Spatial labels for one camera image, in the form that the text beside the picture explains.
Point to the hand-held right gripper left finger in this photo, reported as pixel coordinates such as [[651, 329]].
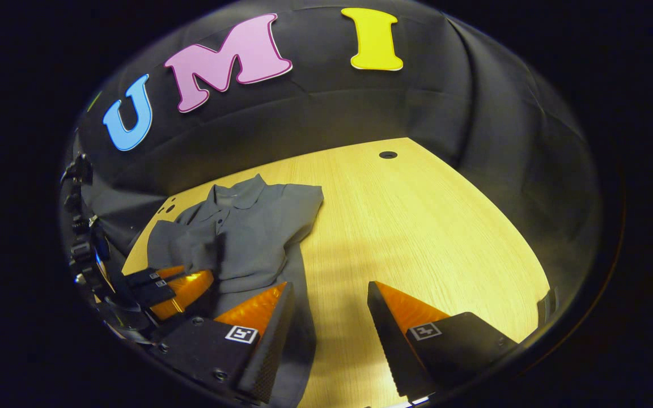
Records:
[[267, 351]]

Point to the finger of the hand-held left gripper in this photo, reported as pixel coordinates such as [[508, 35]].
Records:
[[187, 290], [153, 276]]

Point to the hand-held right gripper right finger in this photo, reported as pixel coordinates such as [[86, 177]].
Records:
[[391, 340]]

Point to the grey polo shirt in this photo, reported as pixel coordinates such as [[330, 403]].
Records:
[[247, 238]]

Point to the black backdrop cloth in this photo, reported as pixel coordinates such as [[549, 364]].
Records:
[[332, 107]]

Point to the black table edge bracket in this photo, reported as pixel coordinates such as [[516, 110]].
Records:
[[547, 309]]

